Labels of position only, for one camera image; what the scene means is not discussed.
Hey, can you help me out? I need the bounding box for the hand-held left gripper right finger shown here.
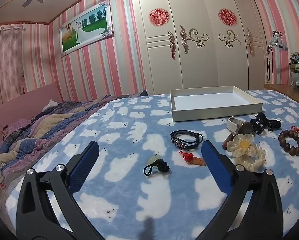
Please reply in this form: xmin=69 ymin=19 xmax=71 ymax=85
xmin=194 ymin=140 xmax=283 ymax=240

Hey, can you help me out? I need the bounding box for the black leather cord bracelet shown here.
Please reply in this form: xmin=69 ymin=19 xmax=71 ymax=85
xmin=171 ymin=129 xmax=204 ymax=150

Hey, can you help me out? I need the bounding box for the white strap wristwatch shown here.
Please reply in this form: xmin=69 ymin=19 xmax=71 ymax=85
xmin=227 ymin=116 xmax=253 ymax=135

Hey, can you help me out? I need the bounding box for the pink patterned curtain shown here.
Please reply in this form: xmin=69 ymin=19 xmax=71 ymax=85
xmin=0 ymin=24 xmax=25 ymax=110

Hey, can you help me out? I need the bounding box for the white ornate wardrobe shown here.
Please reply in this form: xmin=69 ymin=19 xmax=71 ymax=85
xmin=134 ymin=0 xmax=270 ymax=97

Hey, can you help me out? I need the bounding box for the black hair claw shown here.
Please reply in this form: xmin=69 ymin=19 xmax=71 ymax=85
xmin=250 ymin=113 xmax=282 ymax=136

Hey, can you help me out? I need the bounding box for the red round paper cutting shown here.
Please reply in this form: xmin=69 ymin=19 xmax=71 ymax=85
xmin=149 ymin=8 xmax=170 ymax=27
xmin=218 ymin=8 xmax=238 ymax=27

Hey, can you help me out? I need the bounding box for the brown wooden bead bracelet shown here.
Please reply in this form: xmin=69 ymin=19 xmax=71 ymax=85
xmin=278 ymin=126 xmax=299 ymax=157

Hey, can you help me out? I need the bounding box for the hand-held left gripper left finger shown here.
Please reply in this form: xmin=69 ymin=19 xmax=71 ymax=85
xmin=16 ymin=141 xmax=105 ymax=240

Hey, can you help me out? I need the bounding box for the ornate gold wardrobe handle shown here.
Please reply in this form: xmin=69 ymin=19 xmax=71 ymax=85
xmin=247 ymin=29 xmax=255 ymax=57
xmin=167 ymin=31 xmax=178 ymax=60
xmin=179 ymin=25 xmax=190 ymax=54

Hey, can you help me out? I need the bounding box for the white shallow cardboard box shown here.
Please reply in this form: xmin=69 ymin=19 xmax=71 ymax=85
xmin=170 ymin=85 xmax=264 ymax=122

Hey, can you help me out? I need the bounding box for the white cloth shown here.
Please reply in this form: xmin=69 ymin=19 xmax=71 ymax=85
xmin=43 ymin=99 xmax=60 ymax=111

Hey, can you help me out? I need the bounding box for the wooden desk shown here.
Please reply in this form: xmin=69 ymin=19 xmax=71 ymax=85
xmin=264 ymin=81 xmax=299 ymax=110

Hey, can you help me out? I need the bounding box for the pink bed headboard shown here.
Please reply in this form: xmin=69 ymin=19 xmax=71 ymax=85
xmin=0 ymin=82 xmax=63 ymax=143

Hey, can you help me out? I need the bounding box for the amber pendant with red knot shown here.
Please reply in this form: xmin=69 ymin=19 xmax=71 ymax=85
xmin=179 ymin=151 xmax=207 ymax=167

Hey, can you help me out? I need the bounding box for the jade pendant with black cord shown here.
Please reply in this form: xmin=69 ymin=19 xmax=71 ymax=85
xmin=143 ymin=156 xmax=170 ymax=178

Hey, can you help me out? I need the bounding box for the framed wedding photo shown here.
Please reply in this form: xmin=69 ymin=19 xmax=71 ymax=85
xmin=59 ymin=0 xmax=114 ymax=58

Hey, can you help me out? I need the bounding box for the desk lamp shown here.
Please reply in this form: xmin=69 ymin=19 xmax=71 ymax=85
xmin=266 ymin=31 xmax=288 ymax=83

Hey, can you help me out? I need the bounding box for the blue blanket with white bears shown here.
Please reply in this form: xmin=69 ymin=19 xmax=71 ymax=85
xmin=4 ymin=89 xmax=299 ymax=240

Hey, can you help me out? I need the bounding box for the cream flower scrunchie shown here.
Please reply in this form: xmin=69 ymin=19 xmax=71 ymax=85
xmin=226 ymin=133 xmax=267 ymax=167

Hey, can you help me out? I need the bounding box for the patterned purple quilt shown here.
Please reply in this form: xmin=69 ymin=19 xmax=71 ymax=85
xmin=0 ymin=90 xmax=150 ymax=180

